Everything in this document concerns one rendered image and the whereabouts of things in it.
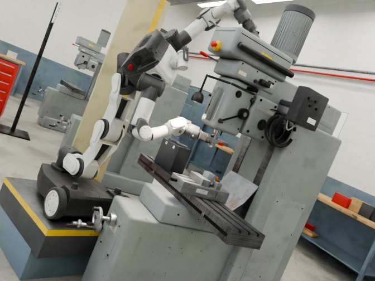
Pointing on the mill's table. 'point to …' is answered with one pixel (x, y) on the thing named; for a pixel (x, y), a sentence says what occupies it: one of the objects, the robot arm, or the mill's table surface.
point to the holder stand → (173, 155)
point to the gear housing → (244, 73)
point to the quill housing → (229, 106)
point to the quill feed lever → (243, 114)
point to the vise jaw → (200, 179)
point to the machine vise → (195, 189)
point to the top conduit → (265, 59)
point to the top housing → (233, 35)
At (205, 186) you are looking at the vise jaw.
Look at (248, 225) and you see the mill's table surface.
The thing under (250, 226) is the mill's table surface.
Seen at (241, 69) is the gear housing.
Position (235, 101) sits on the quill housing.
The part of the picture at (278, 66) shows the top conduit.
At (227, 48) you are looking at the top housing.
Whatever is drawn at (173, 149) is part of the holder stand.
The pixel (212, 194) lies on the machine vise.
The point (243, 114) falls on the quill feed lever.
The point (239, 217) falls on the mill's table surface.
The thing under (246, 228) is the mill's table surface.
